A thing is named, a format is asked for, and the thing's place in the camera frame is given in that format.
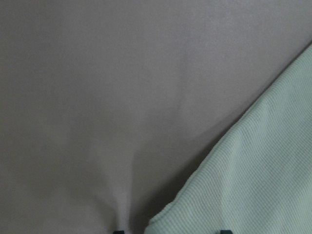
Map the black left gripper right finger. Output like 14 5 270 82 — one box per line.
220 230 231 234

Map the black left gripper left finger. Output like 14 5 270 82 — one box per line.
113 230 123 234

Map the olive green long-sleeve shirt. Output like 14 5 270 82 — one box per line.
145 47 312 234

